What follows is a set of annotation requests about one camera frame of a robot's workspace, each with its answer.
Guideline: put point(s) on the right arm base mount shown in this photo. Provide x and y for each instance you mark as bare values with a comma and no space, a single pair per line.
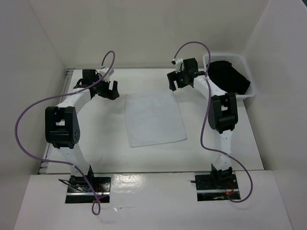
216,185

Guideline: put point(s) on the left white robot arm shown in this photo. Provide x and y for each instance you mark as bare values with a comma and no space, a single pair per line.
62,128

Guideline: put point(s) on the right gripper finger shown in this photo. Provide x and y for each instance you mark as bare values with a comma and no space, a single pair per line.
171,77
174,85

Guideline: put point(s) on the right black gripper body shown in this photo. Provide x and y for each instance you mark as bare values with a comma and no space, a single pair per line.
181,79

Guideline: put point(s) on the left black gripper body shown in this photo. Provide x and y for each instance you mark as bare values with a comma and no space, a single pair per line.
101,88

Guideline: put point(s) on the white plastic basket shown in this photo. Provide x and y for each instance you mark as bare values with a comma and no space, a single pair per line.
240,64

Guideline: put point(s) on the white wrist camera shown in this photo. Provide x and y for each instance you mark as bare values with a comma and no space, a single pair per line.
178,63
106,73

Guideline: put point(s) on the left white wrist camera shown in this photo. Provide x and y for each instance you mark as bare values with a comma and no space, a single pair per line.
106,73

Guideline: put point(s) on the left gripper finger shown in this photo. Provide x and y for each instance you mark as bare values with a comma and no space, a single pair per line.
115,86
112,94

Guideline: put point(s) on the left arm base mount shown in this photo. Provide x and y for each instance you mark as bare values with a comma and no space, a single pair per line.
79,192

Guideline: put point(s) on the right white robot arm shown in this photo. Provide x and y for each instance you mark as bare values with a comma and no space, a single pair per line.
221,115

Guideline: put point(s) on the white skirt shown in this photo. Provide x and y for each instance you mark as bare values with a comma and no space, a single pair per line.
153,118

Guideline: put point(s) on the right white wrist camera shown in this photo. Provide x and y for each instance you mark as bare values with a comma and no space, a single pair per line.
178,63

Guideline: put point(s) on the black skirt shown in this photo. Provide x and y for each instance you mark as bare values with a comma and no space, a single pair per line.
227,78

